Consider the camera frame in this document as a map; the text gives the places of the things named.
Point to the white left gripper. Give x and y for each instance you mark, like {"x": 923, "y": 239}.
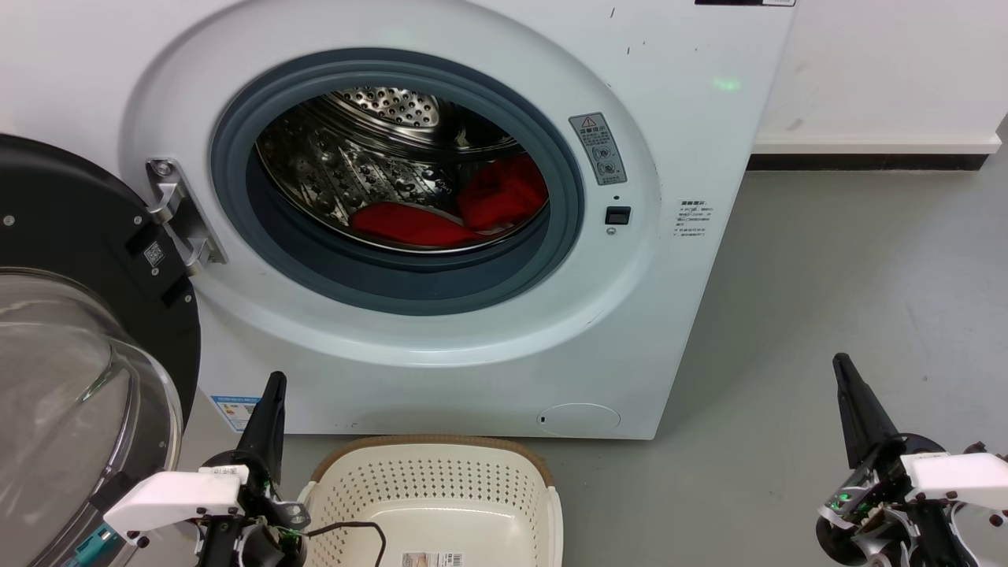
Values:
{"x": 177, "y": 496}

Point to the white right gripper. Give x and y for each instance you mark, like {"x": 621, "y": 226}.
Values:
{"x": 957, "y": 480}

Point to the red garment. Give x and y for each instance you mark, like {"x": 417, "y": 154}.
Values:
{"x": 504, "y": 193}

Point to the cream plastic laundry basket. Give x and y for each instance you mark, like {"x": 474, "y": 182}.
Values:
{"x": 441, "y": 488}

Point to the stainless steel washing machine drum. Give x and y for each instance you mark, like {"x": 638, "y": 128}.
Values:
{"x": 331, "y": 173}

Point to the black round washer door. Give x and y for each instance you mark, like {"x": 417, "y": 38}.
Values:
{"x": 71, "y": 205}

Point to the blue energy label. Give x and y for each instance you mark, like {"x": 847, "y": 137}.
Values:
{"x": 232, "y": 411}

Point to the grey rubber door gasket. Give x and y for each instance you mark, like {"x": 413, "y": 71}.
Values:
{"x": 394, "y": 287}

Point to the small QR code sticker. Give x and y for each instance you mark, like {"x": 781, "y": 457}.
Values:
{"x": 154, "y": 253}

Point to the white front-load washing machine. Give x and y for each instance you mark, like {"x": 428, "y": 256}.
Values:
{"x": 669, "y": 315}

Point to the silver metal door hinge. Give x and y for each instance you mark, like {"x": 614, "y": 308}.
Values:
{"x": 185, "y": 220}

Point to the black baseboard strip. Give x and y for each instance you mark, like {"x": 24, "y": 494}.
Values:
{"x": 866, "y": 162}

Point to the small white text sticker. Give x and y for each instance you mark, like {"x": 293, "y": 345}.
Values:
{"x": 694, "y": 219}

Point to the round white filter cover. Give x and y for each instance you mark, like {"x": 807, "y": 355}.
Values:
{"x": 579, "y": 419}

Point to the black door latch slot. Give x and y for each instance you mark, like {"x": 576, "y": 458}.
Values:
{"x": 618, "y": 215}

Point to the grey warning label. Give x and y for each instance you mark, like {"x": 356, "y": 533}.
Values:
{"x": 598, "y": 148}

